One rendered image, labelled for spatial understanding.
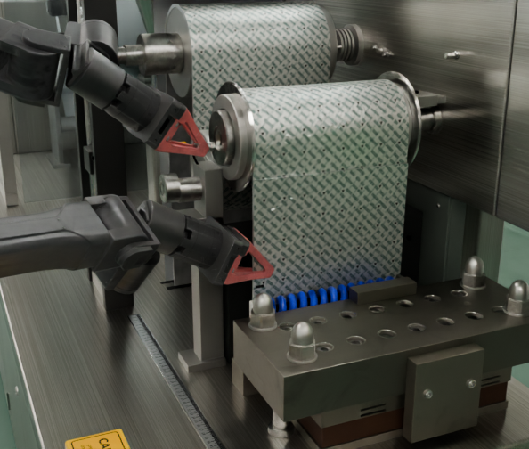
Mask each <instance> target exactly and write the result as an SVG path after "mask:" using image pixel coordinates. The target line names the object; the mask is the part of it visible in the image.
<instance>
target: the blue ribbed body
mask: <svg viewBox="0 0 529 449"><path fill-rule="evenodd" d="M392 279H394V278H393V277H392V276H387V277H386V278H385V280H384V279H383V278H381V277H379V278H378V279H376V281H373V280H372V279H369V280H368V281H366V284H367V283H373V282H382V281H387V280H392ZM353 286H355V284H354V283H352V282H349V283H348V284H347V286H345V285H343V284H339V285H338V287H337V289H336V288H335V287H333V286H329V287H328V289H327V292H326V290H325V289H324V288H319V289H318V290H317V295H316V292H315V291H314V290H309V291H308V292H307V297H306V294H305V293H304V292H303V291H299V292H298V294H297V298H296V297H295V295H294V294H292V293H289V294H288V296H287V302H286V299H285V298H284V297H283V296H282V295H279V296H278V297H277V298H276V304H275V301H274V299H273V298H272V300H273V308H274V309H275V313H277V312H281V311H287V310H291V309H296V308H301V307H306V306H315V305H319V304H325V303H329V302H335V301H339V300H345V299H349V287H353Z"/></svg>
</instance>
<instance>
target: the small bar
mask: <svg viewBox="0 0 529 449"><path fill-rule="evenodd" d="M416 289H417V283H416V282H415V281H414V280H412V279H411V278H409V277H408V276H407V277H402V278H397V279H392V280H387V281H382V282H373V283H367V284H363V285H357V286H353V287H349V298H350V299H351V300H352V301H353V302H355V304H356V305H361V304H366V303H370V302H375V301H380V300H385V299H390V298H399V297H403V296H408V295H413V294H416Z"/></svg>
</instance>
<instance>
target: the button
mask: <svg viewBox="0 0 529 449"><path fill-rule="evenodd" d="M65 447H66V449H130V447H129V445H128V443H127V441H126V438H125V436H124V434H123V431H122V429H115V430H112V431H107V432H103V433H99V434H95V435H91V436H87V437H80V438H76V439H72V440H68V441H66V443H65Z"/></svg>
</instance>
